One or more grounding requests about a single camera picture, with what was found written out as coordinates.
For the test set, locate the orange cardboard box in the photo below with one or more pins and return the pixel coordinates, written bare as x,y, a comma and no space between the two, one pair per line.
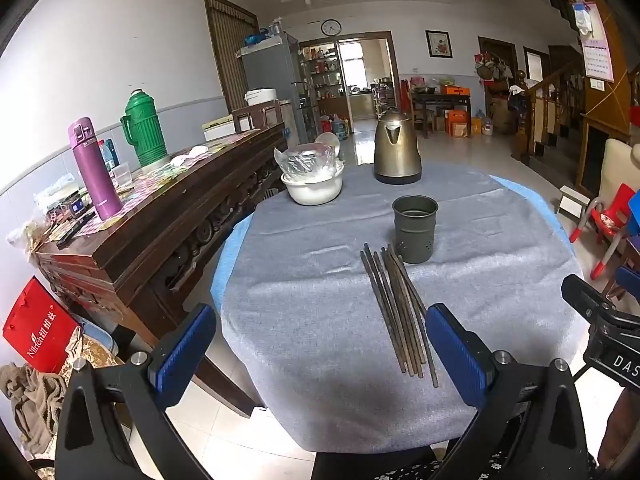
458,124

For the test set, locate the beige armchair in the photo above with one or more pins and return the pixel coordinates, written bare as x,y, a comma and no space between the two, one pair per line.
620,170

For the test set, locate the purple thermos bottle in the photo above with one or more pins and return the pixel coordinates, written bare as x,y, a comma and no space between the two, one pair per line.
95,175

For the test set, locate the dark wooden chair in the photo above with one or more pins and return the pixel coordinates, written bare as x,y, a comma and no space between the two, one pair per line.
257,115

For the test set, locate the white rice cooker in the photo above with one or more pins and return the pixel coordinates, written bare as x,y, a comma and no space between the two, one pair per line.
260,97

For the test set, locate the brass electric kettle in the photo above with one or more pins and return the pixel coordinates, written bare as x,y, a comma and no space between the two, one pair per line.
397,155

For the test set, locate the blue water jug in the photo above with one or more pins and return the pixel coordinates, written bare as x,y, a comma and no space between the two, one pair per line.
340,129

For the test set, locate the grey refrigerator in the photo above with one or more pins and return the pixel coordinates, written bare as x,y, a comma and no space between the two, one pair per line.
270,70

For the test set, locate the white crumpled cloth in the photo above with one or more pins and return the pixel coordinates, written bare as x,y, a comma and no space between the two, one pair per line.
189,156

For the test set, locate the grey metal chopstick holder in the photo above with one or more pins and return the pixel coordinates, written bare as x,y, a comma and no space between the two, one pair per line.
415,235

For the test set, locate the wall calendar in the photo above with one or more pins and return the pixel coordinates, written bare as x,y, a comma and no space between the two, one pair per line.
597,50

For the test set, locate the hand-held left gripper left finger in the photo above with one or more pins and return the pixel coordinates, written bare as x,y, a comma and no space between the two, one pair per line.
185,347

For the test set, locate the grey tablecloth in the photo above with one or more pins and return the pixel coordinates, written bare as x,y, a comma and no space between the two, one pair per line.
310,310

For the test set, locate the white step stool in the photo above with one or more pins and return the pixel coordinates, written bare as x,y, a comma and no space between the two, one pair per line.
572,202

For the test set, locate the round wall clock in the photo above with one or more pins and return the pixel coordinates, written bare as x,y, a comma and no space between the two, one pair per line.
331,27

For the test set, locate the carved wooden sideboard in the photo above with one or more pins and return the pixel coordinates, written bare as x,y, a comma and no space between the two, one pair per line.
150,240

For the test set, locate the light blue table cover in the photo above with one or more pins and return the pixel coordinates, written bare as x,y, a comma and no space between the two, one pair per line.
226,260

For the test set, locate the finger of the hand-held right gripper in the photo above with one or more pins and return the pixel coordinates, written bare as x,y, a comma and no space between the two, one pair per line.
585,295
630,282

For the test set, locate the person's right forearm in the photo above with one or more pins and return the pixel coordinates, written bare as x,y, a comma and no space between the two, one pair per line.
622,435

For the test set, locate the red paper bag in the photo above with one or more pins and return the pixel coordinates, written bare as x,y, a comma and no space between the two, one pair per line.
40,325

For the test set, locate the floral patterned mat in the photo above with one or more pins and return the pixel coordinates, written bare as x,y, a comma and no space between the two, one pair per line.
150,185

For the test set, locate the beige crumpled cloth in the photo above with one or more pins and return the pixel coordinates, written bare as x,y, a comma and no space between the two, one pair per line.
35,405

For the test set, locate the green thermos jug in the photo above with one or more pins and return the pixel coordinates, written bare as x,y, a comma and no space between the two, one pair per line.
146,130

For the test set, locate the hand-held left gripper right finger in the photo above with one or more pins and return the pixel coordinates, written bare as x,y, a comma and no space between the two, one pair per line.
455,355

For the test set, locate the white pot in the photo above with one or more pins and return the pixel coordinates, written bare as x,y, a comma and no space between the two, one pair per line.
312,191

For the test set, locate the red child's chair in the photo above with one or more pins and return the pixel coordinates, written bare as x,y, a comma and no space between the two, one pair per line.
610,220

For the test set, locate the dark wooden table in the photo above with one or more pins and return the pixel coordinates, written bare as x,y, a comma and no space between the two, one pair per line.
440,100

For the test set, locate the clear water jug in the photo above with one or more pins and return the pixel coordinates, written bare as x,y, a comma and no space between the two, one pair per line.
487,124

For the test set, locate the small white fan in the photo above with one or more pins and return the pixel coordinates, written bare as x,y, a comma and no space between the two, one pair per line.
330,141

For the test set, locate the brown wooden door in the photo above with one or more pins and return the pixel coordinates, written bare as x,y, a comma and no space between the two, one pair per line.
230,50

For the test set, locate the blue label water bottle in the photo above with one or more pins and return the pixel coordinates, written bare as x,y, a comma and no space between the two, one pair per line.
107,152

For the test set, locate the plastic-wrapped glass lid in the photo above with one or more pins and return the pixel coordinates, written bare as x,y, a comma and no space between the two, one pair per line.
307,160

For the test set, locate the wooden stair railing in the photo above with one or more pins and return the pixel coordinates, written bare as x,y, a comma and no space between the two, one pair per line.
550,105

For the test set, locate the black remote control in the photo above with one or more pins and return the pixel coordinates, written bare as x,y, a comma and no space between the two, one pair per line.
75,230

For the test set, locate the framed wall picture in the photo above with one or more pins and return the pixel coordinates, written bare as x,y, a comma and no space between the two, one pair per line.
439,44

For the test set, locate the clear plastic cup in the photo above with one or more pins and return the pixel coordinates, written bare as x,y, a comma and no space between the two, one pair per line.
121,174

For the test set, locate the bundle of dark chopsticks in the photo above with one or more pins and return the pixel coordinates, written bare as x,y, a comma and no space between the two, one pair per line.
395,310

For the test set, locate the glass display shelf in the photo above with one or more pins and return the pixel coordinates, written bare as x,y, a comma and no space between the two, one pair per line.
322,80

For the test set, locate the person's dark floral clothing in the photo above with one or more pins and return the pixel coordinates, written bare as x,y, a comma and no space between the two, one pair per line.
380,465

